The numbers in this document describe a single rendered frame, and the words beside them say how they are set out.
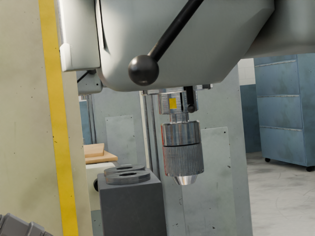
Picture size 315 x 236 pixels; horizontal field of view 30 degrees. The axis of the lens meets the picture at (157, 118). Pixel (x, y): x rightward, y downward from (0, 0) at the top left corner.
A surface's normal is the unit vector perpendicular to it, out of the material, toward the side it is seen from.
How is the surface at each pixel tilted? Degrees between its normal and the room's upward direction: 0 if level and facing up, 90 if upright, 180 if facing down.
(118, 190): 90
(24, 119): 90
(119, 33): 102
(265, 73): 90
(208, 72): 131
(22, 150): 90
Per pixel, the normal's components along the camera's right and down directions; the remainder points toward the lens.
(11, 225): 0.57, -0.50
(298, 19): -0.51, 0.10
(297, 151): -0.96, 0.11
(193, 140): 0.51, 0.00
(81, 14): 0.25, 0.03
